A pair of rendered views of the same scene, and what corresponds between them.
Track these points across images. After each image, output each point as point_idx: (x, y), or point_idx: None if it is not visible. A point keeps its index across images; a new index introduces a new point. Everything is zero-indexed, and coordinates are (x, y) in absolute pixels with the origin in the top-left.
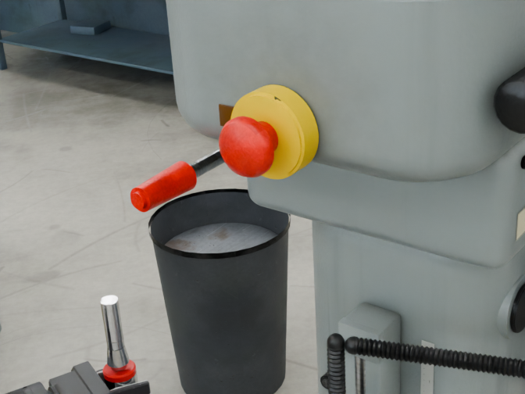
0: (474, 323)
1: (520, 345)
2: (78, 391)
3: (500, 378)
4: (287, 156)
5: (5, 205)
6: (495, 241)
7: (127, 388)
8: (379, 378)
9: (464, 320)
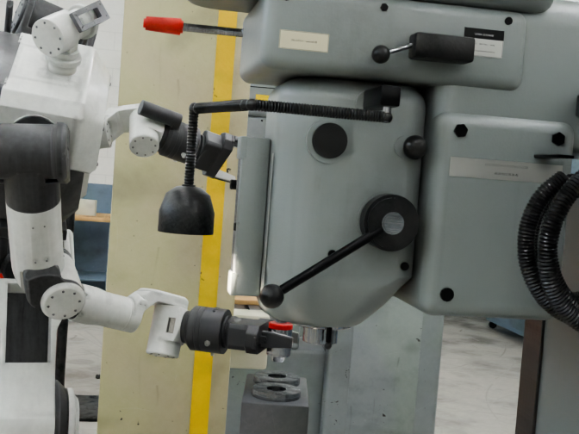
0: (290, 136)
1: (338, 182)
2: (245, 322)
3: (308, 190)
4: None
5: None
6: (263, 42)
7: (275, 334)
8: (241, 171)
9: (285, 133)
